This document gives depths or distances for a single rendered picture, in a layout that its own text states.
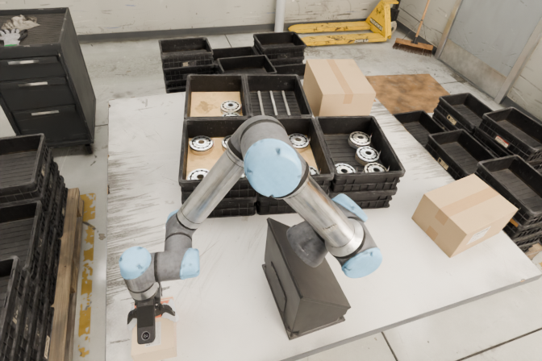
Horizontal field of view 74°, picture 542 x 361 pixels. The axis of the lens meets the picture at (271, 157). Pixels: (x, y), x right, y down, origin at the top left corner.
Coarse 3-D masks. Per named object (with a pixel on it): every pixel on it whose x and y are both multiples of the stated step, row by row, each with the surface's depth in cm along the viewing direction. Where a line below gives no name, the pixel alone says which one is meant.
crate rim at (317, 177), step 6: (312, 120) 166; (318, 132) 160; (318, 138) 157; (324, 150) 151; (324, 156) 148; (330, 162) 145; (330, 168) 143; (318, 174) 140; (324, 174) 140; (330, 174) 140; (318, 180) 140
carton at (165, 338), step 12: (168, 300) 114; (156, 324) 108; (168, 324) 109; (132, 336) 105; (156, 336) 106; (168, 336) 106; (132, 348) 103; (144, 348) 103; (156, 348) 103; (168, 348) 104; (144, 360) 106; (156, 360) 108
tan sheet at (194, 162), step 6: (192, 138) 166; (216, 138) 168; (222, 138) 168; (216, 144) 164; (216, 150) 161; (222, 150) 161; (192, 156) 157; (198, 156) 157; (204, 156) 157; (210, 156) 158; (216, 156) 158; (192, 162) 154; (198, 162) 155; (204, 162) 155; (210, 162) 155; (192, 168) 151; (198, 168) 152; (204, 168) 152; (210, 168) 152; (186, 174) 149
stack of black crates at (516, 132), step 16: (496, 112) 245; (512, 112) 252; (480, 128) 247; (496, 128) 236; (512, 128) 250; (528, 128) 244; (496, 144) 237; (512, 144) 228; (528, 144) 219; (528, 160) 224
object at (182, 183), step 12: (192, 120) 160; (204, 120) 161; (216, 120) 162; (228, 120) 162; (240, 120) 163; (180, 156) 142; (180, 168) 137; (180, 180) 132; (192, 180) 132; (240, 180) 135
